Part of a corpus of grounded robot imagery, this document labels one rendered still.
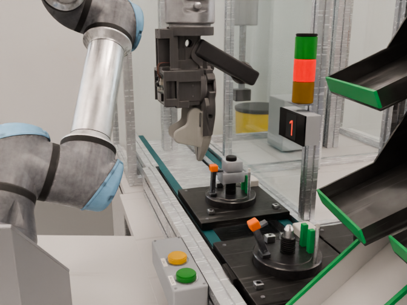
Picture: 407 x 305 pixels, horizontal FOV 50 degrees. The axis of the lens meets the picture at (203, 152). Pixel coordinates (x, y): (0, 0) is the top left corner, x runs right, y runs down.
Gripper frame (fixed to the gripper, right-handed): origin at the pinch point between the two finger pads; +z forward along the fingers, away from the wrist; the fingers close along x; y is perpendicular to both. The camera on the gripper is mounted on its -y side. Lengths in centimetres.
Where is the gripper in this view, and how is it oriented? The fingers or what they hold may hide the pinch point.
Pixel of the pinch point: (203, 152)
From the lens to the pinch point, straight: 72.2
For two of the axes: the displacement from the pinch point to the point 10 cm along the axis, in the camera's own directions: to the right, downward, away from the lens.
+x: 3.0, 2.7, -9.2
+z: 0.0, 9.6, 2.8
